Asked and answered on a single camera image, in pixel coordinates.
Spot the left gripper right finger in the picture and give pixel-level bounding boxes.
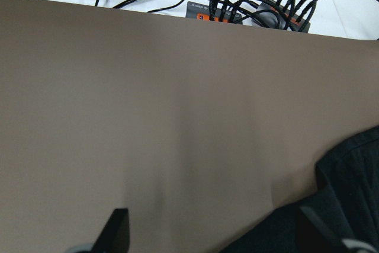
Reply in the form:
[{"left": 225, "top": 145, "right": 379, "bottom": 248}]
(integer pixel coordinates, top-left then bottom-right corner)
[{"left": 297, "top": 206, "right": 378, "bottom": 253}]

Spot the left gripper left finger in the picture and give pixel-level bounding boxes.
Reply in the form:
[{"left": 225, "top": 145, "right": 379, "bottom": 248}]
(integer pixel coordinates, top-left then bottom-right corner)
[{"left": 66, "top": 208, "right": 130, "bottom": 253}]

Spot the black printed t-shirt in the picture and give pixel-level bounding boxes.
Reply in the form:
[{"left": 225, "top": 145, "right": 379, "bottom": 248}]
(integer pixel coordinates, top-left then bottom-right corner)
[{"left": 223, "top": 127, "right": 378, "bottom": 252}]

